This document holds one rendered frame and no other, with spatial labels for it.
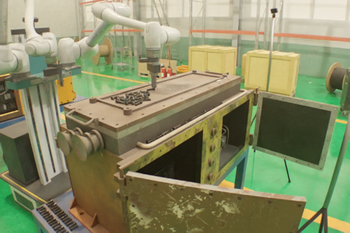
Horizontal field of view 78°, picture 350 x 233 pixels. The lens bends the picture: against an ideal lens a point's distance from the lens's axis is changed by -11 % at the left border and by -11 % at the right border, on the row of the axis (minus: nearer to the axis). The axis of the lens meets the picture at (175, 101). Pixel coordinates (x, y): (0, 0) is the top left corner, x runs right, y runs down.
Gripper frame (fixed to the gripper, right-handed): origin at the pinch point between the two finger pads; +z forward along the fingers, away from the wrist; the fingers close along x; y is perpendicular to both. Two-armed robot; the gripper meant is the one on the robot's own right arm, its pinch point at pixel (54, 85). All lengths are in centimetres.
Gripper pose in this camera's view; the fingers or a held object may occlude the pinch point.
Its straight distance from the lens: 189.0
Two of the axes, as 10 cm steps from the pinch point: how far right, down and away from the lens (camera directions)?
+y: -9.0, -1.4, 4.2
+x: -4.5, 2.8, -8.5
